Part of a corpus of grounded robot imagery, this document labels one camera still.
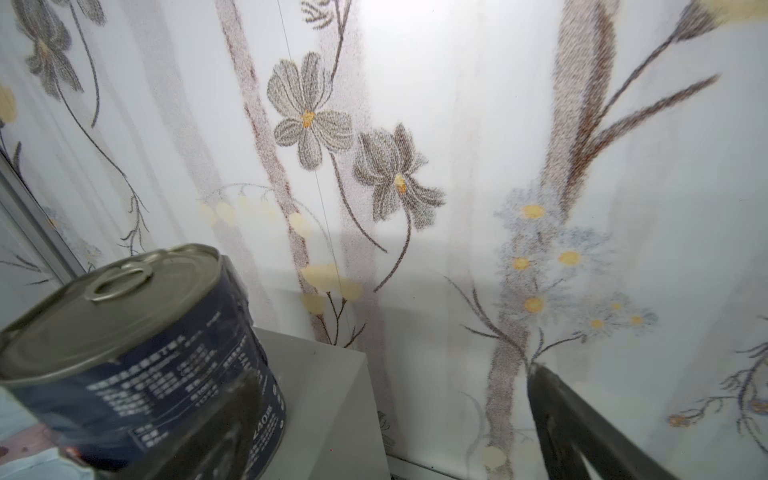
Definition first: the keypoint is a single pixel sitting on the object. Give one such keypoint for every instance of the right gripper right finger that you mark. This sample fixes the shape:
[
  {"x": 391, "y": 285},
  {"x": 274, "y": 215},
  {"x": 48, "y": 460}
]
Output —
[{"x": 574, "y": 437}]

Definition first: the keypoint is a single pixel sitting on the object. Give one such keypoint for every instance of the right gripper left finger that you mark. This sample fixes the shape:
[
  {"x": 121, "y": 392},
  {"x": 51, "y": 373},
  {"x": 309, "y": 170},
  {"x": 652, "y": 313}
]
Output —
[{"x": 214, "y": 444}]

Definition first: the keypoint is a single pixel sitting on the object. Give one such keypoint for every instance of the dark blue tomato can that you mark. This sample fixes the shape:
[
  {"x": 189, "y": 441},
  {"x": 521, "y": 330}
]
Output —
[{"x": 118, "y": 359}]

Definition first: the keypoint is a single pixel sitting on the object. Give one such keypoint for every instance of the grey metal cabinet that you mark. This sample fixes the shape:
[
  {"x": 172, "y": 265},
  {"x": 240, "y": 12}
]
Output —
[{"x": 332, "y": 429}]

